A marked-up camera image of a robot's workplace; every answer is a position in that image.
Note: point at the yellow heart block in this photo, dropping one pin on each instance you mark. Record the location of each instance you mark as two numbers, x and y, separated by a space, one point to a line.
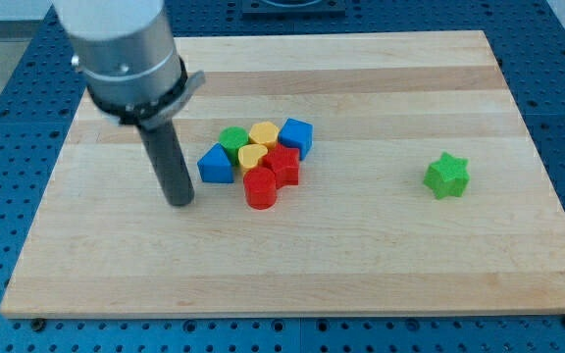
249 156

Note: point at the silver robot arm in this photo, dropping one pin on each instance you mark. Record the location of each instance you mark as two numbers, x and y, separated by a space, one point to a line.
126 51

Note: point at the red star block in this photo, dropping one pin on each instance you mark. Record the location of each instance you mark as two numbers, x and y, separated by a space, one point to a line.
284 162

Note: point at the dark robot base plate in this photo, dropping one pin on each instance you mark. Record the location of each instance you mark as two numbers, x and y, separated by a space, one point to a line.
273 8

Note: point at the red cylinder block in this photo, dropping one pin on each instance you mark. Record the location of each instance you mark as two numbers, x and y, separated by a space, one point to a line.
260 188

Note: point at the blue triangle block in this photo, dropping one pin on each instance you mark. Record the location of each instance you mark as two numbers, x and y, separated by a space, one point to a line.
215 167

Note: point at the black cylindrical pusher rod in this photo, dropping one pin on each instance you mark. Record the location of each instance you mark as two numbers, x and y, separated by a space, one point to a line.
163 149

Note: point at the green star block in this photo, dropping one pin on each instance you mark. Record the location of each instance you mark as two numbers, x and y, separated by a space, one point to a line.
447 177

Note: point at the yellow hexagon block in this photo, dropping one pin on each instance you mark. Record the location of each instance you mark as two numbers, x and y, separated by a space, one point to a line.
265 133

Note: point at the green cylinder block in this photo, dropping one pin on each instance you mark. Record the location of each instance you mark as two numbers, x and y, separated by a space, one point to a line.
232 139

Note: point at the blue cube block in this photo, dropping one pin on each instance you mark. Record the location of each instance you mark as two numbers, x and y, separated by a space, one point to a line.
297 134

